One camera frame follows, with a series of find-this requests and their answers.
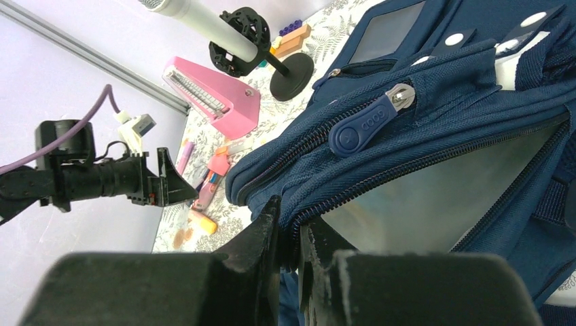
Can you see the wooden block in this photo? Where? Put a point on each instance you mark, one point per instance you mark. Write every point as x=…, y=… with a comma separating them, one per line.
x=292, y=41

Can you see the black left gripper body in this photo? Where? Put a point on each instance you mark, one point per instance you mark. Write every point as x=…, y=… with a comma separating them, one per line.
x=127, y=176

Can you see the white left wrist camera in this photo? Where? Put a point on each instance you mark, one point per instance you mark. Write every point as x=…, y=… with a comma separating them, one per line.
x=133, y=129

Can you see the purple block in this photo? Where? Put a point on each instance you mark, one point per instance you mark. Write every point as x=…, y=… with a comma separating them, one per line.
x=290, y=27

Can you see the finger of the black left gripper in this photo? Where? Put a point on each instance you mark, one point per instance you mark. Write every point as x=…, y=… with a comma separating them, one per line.
x=172, y=187

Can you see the pink-capped marker tube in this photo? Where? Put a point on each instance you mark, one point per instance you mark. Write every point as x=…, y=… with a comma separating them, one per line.
x=217, y=168

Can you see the pink highlighter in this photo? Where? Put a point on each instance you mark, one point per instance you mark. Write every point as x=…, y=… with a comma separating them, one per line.
x=186, y=151

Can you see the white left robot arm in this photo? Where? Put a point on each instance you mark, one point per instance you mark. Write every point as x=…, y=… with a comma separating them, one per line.
x=72, y=172

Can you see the navy blue backpack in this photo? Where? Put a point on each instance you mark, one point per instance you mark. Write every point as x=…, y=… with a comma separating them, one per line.
x=440, y=127

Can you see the orange yellow highlighter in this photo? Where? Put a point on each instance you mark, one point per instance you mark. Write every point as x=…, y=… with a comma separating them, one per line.
x=201, y=223

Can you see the black round stand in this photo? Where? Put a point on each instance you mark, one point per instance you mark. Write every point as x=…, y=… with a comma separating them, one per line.
x=292, y=74

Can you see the pink rack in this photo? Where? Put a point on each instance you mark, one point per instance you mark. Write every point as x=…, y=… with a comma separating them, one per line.
x=230, y=106

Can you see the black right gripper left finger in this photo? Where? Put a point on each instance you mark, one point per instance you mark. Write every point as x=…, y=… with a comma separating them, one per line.
x=235, y=285

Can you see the white cylinder on stand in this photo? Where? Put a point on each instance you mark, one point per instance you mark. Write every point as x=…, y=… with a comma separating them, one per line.
x=198, y=17

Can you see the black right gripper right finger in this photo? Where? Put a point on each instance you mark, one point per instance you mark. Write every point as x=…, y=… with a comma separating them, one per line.
x=340, y=285

